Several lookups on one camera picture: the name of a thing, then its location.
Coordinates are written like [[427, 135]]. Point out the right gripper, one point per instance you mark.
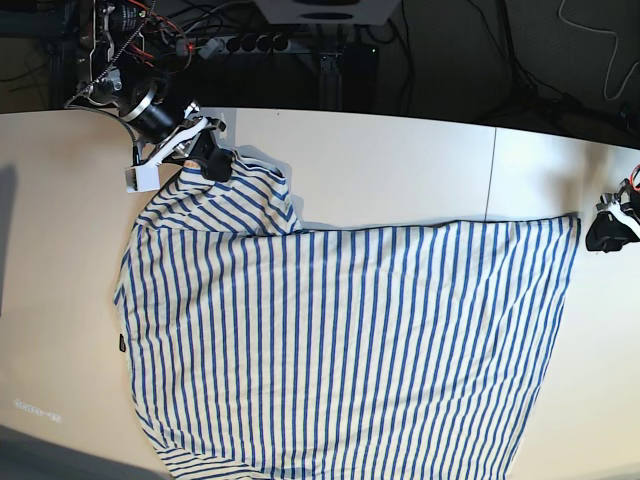
[[177, 131]]

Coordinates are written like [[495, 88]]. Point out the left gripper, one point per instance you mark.
[[617, 221]]

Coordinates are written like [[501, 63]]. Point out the blue white striped T-shirt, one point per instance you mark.
[[259, 349]]

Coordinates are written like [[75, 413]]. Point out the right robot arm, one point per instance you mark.
[[126, 70]]

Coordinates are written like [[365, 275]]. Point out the black power strip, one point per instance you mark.
[[251, 43]]

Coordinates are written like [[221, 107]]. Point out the aluminium table leg profile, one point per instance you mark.
[[330, 83]]

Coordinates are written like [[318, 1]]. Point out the black power adapter box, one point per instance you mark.
[[360, 62]]

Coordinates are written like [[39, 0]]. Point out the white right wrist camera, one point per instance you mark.
[[141, 179]]

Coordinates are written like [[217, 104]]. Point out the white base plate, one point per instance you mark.
[[367, 12]]

